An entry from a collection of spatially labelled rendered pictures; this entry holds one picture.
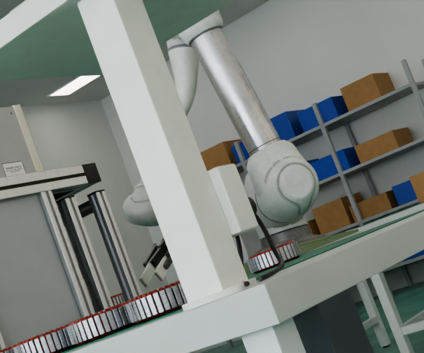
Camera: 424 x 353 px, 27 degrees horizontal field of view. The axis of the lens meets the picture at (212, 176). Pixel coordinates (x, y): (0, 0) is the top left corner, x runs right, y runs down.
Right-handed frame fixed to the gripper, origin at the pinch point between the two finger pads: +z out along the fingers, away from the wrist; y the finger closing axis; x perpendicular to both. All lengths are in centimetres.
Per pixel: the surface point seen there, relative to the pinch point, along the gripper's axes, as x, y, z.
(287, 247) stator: 10, -61, 29
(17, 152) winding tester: 52, -8, 17
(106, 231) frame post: 26.5, -18.5, 22.5
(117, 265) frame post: 19.6, -18.5, 27.0
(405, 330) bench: -171, 51, -163
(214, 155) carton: -196, 366, -563
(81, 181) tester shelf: 40, -22, 21
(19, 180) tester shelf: 51, -22, 35
